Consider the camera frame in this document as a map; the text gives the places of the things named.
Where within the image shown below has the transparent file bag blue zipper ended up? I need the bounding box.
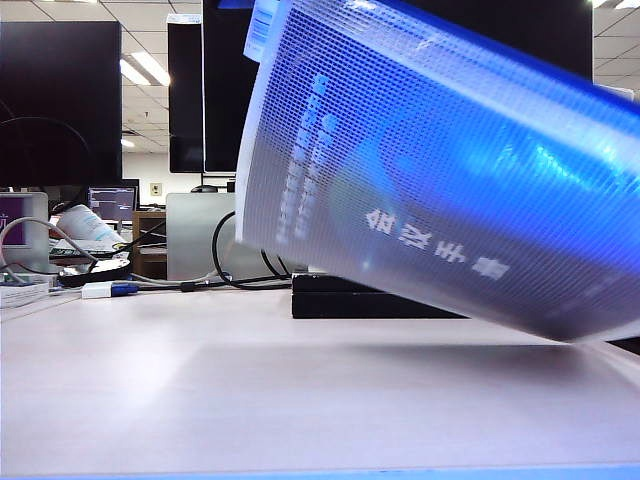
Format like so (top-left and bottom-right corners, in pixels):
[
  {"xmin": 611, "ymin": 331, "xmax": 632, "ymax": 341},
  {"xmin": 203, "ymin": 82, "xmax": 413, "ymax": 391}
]
[{"xmin": 234, "ymin": 0, "xmax": 640, "ymax": 344}]

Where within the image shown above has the thin black book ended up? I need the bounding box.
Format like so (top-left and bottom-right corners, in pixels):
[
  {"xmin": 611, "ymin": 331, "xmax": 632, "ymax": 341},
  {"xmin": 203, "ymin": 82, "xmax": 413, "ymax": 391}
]
[{"xmin": 291, "ymin": 272, "xmax": 384, "ymax": 295}]

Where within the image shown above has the wooden shelf unit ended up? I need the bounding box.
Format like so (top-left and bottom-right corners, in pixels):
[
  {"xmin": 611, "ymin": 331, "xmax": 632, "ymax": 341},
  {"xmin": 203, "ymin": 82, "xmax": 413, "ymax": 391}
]
[{"xmin": 132, "ymin": 209, "xmax": 168, "ymax": 281}]

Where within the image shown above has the large black AOC monitor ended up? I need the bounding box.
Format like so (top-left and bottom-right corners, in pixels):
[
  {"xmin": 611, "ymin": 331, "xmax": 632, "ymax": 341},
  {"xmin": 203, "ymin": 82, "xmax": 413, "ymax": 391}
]
[{"xmin": 202, "ymin": 0, "xmax": 595, "ymax": 174}]

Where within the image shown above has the narrow black upright monitor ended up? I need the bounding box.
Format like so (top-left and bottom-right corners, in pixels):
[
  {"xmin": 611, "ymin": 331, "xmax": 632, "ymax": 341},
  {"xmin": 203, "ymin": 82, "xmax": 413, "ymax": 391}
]
[{"xmin": 166, "ymin": 13, "xmax": 205, "ymax": 175}]

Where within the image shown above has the small lit background monitor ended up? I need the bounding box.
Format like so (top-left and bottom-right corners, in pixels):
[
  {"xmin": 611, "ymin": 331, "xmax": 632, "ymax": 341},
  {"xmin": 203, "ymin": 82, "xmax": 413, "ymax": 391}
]
[{"xmin": 87, "ymin": 186, "xmax": 139, "ymax": 224}]

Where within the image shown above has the black round monitor base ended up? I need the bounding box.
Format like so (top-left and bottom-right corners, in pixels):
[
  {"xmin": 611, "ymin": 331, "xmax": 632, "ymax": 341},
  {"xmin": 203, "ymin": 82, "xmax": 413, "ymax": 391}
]
[{"xmin": 58, "ymin": 257, "xmax": 134, "ymax": 289}]

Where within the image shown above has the white plastic bottle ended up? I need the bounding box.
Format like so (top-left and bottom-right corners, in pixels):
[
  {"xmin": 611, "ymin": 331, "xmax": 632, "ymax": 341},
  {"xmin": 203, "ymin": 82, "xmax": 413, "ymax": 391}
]
[{"xmin": 55, "ymin": 204, "xmax": 127, "ymax": 247}]

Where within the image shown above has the ceiling light panel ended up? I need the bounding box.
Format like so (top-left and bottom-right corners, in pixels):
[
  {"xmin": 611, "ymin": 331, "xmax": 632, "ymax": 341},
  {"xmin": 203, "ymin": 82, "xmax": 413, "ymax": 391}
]
[{"xmin": 119, "ymin": 52, "xmax": 172, "ymax": 88}]

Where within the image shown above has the white box with purple panel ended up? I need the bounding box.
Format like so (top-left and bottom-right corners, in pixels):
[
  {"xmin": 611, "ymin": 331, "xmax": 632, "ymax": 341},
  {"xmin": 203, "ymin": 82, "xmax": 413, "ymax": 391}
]
[{"xmin": 0, "ymin": 191, "xmax": 50, "ymax": 275}]

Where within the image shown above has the stack of white booklets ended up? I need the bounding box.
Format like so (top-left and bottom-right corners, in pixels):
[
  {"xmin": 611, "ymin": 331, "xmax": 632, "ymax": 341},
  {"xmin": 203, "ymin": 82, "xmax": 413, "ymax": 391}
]
[{"xmin": 0, "ymin": 279, "xmax": 51, "ymax": 309}]

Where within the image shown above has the black monitor with thin bezel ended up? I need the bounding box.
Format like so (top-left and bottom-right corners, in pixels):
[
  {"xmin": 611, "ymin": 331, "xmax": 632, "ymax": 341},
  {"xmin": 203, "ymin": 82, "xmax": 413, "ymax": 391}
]
[{"xmin": 0, "ymin": 21, "xmax": 124, "ymax": 187}]

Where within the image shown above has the black monitor power cable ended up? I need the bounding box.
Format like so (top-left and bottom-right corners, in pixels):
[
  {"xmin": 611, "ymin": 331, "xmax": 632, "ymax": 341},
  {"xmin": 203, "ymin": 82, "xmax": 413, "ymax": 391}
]
[{"xmin": 259, "ymin": 247, "xmax": 292, "ymax": 279}]

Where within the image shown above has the looped black cable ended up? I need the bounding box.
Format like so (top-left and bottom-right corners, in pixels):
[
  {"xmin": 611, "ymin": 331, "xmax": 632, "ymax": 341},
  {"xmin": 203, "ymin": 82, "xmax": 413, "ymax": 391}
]
[{"xmin": 211, "ymin": 209, "xmax": 295, "ymax": 291}]

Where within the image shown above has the white curved cable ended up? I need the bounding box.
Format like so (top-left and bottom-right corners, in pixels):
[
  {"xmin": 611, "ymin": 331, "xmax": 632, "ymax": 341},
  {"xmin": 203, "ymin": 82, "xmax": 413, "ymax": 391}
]
[{"xmin": 0, "ymin": 217, "xmax": 101, "ymax": 274}]

